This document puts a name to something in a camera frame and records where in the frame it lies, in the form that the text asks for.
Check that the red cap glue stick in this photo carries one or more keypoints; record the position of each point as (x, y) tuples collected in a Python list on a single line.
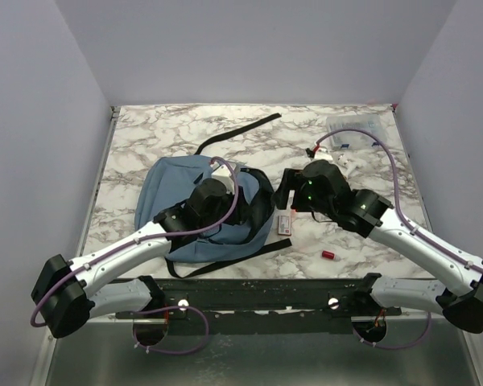
[(328, 255)]

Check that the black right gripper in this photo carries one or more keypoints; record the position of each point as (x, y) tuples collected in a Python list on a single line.
[(292, 179)]

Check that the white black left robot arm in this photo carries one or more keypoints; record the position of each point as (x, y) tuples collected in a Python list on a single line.
[(68, 294)]

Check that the white plastic pipe fitting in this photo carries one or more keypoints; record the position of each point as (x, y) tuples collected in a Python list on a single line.
[(347, 166)]

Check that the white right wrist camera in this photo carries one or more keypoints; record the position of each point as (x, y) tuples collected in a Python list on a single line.
[(319, 153)]

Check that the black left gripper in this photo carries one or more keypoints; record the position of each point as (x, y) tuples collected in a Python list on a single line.
[(241, 209)]

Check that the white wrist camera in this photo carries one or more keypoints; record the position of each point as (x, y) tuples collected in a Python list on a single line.
[(319, 153), (225, 173)]

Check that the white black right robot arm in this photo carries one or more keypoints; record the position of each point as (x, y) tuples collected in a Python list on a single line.
[(456, 289)]

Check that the aluminium frame rail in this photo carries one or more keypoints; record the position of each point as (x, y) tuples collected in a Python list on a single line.
[(333, 307)]

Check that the black metal base rail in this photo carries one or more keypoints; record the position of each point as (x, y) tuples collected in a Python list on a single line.
[(245, 293)]

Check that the clear plastic organizer box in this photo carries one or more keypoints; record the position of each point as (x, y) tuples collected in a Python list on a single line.
[(352, 138)]

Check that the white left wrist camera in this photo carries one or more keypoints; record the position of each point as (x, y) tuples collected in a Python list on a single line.
[(225, 173)]

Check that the red white small box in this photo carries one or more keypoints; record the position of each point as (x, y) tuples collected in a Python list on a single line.
[(284, 225)]

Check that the blue fabric backpack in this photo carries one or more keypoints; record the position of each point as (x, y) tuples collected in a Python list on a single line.
[(179, 194)]

